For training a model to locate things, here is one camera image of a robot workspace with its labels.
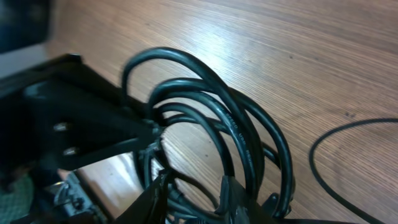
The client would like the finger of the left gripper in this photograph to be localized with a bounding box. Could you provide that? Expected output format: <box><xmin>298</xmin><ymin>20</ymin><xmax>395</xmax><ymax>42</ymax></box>
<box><xmin>52</xmin><ymin>82</ymin><xmax>160</xmax><ymax>170</ymax></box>

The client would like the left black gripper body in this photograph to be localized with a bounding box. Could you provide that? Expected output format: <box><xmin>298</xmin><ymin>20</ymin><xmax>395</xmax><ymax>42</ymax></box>
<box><xmin>0</xmin><ymin>54</ymin><xmax>94</xmax><ymax>187</ymax></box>

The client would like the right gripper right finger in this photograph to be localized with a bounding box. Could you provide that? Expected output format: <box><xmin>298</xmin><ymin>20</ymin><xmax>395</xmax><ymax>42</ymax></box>
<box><xmin>216</xmin><ymin>176</ymin><xmax>277</xmax><ymax>224</ymax></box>

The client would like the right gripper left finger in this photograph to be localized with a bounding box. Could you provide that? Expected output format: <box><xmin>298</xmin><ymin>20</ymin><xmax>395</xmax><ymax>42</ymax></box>
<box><xmin>114</xmin><ymin>175</ymin><xmax>168</xmax><ymax>224</ymax></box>

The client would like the black HDMI cable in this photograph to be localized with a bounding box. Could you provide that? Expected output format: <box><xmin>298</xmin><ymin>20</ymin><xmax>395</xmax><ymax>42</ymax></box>
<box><xmin>120</xmin><ymin>47</ymin><xmax>295</xmax><ymax>224</ymax></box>

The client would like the black USB cable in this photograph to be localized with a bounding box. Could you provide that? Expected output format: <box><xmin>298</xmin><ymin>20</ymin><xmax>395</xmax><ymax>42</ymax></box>
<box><xmin>308</xmin><ymin>118</ymin><xmax>398</xmax><ymax>224</ymax></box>

